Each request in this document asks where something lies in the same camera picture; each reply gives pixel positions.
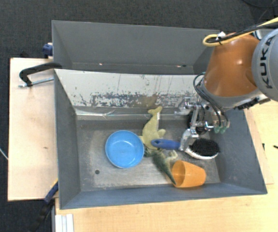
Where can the green toy dinosaur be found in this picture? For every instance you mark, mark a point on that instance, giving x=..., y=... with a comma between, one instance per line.
x=162, y=161

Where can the blue bowl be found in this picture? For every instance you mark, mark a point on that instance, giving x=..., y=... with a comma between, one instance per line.
x=124, y=149

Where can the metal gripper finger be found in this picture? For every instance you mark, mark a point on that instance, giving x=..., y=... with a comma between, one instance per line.
x=186, y=138
x=188, y=108

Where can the grey metal bin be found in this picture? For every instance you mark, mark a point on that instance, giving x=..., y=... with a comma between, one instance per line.
x=93, y=178

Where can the orange plastic cup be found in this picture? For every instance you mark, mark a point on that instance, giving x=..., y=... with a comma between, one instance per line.
x=192, y=175

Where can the pale wood board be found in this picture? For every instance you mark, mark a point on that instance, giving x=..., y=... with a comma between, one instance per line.
x=32, y=129

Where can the yellow-green plush dolphin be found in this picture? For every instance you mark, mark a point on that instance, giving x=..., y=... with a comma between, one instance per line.
x=152, y=129

